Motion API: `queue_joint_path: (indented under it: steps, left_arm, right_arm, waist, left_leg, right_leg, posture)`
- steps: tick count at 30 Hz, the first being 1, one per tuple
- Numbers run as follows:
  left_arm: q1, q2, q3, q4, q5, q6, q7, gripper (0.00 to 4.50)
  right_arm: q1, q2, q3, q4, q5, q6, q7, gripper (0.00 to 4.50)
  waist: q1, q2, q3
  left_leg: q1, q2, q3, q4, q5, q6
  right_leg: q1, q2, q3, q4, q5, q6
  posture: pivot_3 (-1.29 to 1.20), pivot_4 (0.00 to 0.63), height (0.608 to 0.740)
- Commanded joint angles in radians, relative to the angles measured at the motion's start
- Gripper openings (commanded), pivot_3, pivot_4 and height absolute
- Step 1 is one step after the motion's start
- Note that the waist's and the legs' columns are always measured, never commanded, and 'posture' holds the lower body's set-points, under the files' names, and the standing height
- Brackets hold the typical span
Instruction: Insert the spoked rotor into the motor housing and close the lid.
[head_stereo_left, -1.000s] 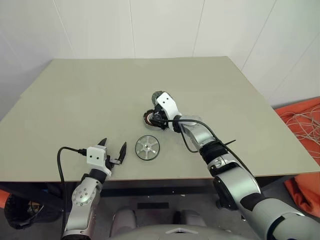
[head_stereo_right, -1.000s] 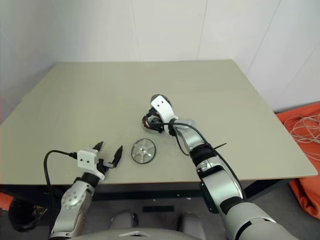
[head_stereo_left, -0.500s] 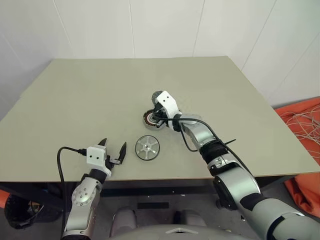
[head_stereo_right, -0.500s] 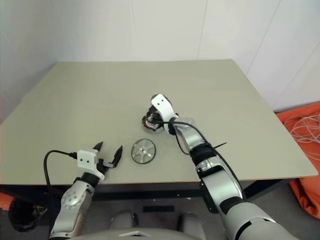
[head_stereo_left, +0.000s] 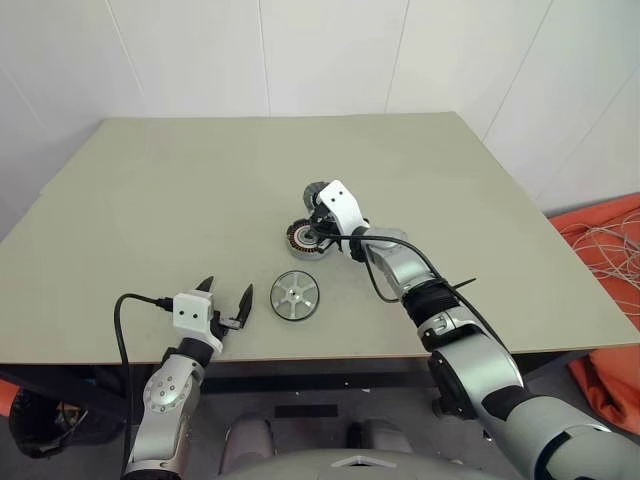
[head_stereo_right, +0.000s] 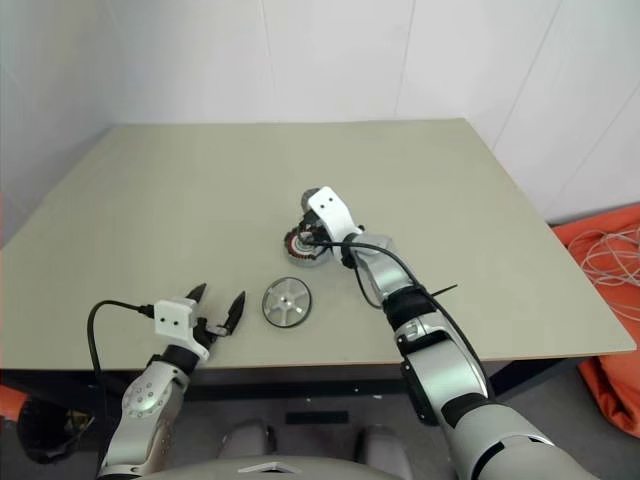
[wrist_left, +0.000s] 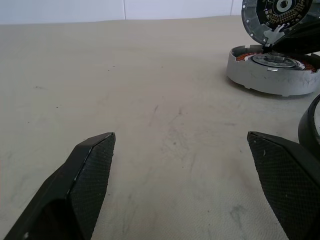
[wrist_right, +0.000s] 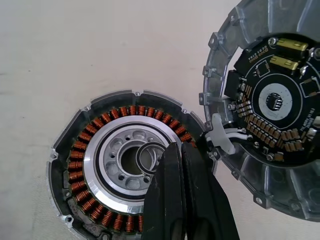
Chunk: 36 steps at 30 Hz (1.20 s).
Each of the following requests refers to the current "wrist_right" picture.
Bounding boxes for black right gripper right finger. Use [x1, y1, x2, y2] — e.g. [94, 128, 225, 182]
[180, 141, 241, 240]

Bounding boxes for silver motor housing copper coils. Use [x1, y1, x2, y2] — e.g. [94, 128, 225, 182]
[45, 89, 218, 240]

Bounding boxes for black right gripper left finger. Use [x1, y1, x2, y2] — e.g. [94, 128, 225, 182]
[143, 141, 188, 240]

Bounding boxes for silver motor lid circuit board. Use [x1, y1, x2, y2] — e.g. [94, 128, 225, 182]
[198, 0, 320, 227]

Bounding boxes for white motor lead wires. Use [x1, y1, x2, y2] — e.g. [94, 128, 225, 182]
[204, 113, 253, 155]

